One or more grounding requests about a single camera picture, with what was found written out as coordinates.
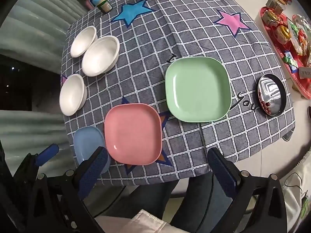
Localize gold lidded jar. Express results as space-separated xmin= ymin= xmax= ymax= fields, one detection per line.
xmin=277 ymin=25 xmax=292 ymax=40

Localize large white bowl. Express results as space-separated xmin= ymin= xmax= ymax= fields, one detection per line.
xmin=82 ymin=35 xmax=120 ymax=77

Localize green square plate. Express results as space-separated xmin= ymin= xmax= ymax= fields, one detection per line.
xmin=165 ymin=57 xmax=231 ymax=122

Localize black cable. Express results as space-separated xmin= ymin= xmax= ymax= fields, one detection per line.
xmin=284 ymin=172 xmax=307 ymax=201

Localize white printed cloth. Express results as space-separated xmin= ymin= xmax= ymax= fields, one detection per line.
xmin=283 ymin=157 xmax=311 ymax=227

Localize green wrapped candy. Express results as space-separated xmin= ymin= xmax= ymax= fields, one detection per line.
xmin=282 ymin=55 xmax=298 ymax=66

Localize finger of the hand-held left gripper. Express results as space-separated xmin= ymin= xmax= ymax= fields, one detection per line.
xmin=14 ymin=144 xmax=60 ymax=183

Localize pink square plate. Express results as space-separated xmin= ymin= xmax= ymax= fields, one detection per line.
xmin=104 ymin=103 xmax=163 ymax=163

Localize grey checked tablecloth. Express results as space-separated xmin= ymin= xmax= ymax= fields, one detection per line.
xmin=59 ymin=0 xmax=296 ymax=184

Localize round steel plate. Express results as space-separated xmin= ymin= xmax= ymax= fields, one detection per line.
xmin=257 ymin=73 xmax=287 ymax=116

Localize pile of snack packets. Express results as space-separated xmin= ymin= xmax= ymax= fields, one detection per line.
xmin=287 ymin=14 xmax=311 ymax=57

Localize blue square plate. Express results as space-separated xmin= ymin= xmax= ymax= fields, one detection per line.
xmin=73 ymin=126 xmax=111 ymax=174

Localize person's blue jeans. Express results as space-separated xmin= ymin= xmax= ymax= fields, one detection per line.
xmin=97 ymin=170 xmax=235 ymax=233

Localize small brown box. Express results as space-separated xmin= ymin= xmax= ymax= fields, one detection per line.
xmin=266 ymin=0 xmax=285 ymax=14

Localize red tray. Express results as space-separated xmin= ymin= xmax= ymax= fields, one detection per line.
xmin=259 ymin=6 xmax=311 ymax=100

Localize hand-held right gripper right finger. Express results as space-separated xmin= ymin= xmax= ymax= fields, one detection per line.
xmin=208 ymin=147 xmax=289 ymax=233

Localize red beans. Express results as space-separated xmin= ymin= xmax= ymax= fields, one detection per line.
xmin=258 ymin=87 xmax=273 ymax=115

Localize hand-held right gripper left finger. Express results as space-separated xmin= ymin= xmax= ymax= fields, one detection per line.
xmin=25 ymin=146 xmax=110 ymax=233

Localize pale green ribbed cover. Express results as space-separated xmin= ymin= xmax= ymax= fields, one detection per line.
xmin=0 ymin=0 xmax=91 ymax=165

